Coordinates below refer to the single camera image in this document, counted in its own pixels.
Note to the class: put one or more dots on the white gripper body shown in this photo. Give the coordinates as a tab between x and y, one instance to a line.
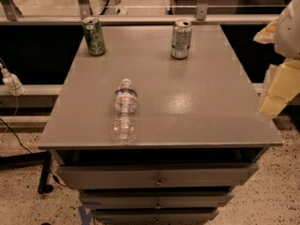
289	35

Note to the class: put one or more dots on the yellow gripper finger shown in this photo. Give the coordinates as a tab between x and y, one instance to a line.
267	34
281	85

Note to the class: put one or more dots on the silver 7up can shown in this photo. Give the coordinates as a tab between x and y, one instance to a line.
181	38

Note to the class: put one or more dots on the clear plastic water bottle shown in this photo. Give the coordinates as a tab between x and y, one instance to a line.
124	113

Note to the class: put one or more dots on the green soda can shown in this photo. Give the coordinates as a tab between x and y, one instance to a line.
94	38

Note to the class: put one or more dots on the grey drawer cabinet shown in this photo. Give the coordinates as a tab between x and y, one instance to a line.
201	110

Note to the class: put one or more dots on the top grey drawer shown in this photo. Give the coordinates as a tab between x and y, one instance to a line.
157	176

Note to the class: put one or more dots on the grey drawer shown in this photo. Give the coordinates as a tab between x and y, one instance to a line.
156	200
156	216
157	176

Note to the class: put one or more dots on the bottom grey drawer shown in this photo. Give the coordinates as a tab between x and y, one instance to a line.
156	216

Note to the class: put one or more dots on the middle grey drawer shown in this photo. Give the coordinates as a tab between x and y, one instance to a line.
156	200

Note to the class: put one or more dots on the white plug adapter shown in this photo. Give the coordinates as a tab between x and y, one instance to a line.
12	82

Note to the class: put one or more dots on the black metal stand leg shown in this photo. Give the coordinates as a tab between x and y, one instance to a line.
42	159

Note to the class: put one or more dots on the grey metal rail frame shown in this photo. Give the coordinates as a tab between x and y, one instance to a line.
203	12

